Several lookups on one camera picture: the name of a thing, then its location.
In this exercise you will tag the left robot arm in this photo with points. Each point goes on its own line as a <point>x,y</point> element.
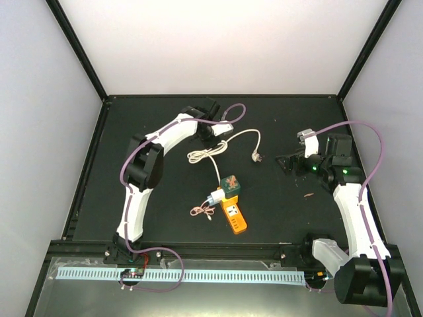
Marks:
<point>144,166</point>

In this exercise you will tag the white usb charger plug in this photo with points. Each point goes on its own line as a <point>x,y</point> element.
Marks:
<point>215,197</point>

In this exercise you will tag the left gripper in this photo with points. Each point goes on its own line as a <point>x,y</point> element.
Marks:
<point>208,144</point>

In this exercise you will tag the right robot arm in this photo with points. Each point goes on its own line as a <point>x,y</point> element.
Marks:
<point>366,274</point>

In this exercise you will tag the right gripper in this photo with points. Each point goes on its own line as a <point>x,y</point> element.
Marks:
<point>297,158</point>

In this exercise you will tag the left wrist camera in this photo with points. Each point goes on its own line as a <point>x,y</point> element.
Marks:
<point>222,128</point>

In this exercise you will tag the light blue cable duct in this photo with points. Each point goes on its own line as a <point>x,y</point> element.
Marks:
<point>185,276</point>

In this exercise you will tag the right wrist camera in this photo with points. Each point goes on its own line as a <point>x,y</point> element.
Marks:
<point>308,138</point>

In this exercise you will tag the orange power strip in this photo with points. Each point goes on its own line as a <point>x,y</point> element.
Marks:
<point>233,214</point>

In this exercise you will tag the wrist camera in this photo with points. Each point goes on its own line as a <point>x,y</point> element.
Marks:
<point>222,128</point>
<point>308,138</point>

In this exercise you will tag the white three-pin plug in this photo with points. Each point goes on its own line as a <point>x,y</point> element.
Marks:
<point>256,157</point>

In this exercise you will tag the green cube socket adapter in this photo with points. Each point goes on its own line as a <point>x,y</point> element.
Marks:
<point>230,186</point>

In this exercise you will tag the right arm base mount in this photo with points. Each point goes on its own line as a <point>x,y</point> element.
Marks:
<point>300,255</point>

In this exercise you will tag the black aluminium frame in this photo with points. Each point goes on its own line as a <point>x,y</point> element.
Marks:
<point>70,247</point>

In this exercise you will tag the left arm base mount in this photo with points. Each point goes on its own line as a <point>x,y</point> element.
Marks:
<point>120,256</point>

